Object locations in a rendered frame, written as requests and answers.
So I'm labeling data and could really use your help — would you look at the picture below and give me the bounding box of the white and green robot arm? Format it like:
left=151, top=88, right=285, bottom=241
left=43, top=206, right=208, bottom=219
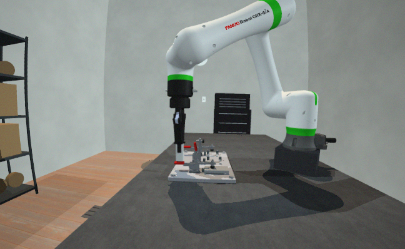
left=166, top=0, right=336, bottom=151

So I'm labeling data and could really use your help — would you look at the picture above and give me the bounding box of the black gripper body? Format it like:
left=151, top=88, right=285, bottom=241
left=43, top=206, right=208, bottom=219
left=169, top=97, right=190, bottom=123

